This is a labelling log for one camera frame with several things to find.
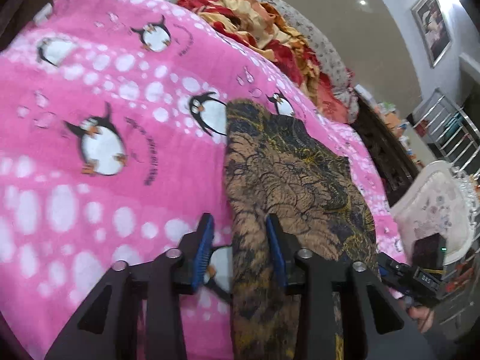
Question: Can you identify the metal stair railing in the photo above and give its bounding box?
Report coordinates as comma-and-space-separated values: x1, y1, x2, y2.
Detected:
408, 88, 479, 180

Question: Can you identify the white upholstered floral chair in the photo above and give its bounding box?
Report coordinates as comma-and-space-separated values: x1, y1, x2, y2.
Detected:
391, 160, 479, 265

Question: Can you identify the pink penguin bed sheet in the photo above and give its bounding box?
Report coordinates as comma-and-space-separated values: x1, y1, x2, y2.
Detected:
1, 0, 406, 359

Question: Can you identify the person's right hand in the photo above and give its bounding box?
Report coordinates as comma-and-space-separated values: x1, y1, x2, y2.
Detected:
407, 306, 434, 333

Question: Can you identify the red orange crumpled blanket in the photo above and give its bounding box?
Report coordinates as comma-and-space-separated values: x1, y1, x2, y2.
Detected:
175, 0, 350, 123

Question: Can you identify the dark carved wooden headboard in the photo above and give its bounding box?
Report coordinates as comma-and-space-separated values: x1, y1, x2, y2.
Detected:
351, 94, 420, 207

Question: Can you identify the dark floral patterned garment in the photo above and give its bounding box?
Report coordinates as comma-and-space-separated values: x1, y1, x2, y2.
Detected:
224, 99, 377, 359

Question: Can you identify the framed wall picture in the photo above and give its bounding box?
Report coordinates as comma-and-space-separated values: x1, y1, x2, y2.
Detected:
411, 0, 452, 68

